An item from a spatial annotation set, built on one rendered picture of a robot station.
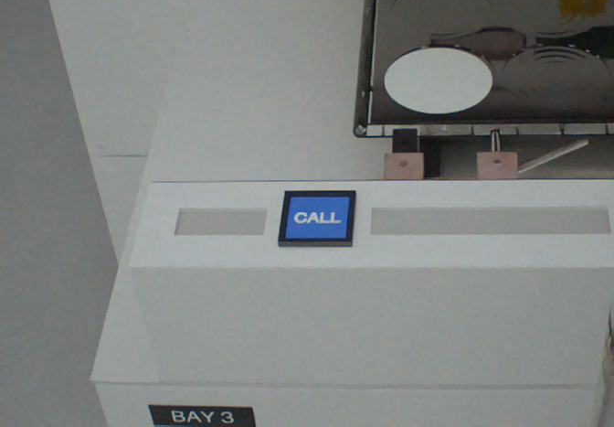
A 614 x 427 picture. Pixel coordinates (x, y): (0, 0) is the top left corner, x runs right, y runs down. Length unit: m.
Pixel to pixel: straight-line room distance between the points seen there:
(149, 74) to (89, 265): 0.77
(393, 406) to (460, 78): 0.32
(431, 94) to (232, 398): 0.33
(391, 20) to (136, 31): 0.44
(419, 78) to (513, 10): 0.14
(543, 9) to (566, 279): 0.41
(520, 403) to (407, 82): 0.32
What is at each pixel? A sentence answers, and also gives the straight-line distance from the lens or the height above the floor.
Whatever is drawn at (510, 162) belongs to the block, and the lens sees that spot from 1.06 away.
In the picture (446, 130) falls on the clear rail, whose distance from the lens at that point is 1.11.
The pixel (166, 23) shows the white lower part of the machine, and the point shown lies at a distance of 1.56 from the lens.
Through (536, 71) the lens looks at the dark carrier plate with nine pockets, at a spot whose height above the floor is 0.90.
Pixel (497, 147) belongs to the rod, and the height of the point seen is 0.90.
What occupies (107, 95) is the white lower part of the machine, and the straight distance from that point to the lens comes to 1.65.
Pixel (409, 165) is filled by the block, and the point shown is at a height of 0.91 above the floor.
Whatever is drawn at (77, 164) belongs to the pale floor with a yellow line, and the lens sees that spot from 2.55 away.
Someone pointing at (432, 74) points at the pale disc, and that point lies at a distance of 1.17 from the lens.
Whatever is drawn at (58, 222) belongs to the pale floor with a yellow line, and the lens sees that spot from 2.43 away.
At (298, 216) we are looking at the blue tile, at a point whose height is 0.96.
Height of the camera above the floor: 1.61
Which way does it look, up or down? 42 degrees down
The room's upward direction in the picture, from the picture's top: 6 degrees counter-clockwise
